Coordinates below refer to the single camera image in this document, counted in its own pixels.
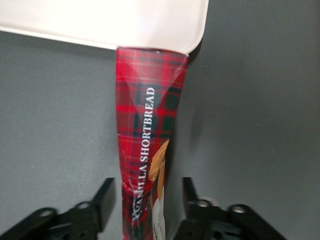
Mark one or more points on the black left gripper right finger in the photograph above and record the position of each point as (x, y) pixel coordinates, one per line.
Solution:
(215, 222)

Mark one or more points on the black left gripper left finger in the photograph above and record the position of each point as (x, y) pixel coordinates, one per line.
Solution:
(80, 220)

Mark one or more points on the red tartan cookie box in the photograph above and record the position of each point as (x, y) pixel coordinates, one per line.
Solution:
(147, 112)

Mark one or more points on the cream plastic tray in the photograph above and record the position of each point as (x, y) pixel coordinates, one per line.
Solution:
(100, 20)

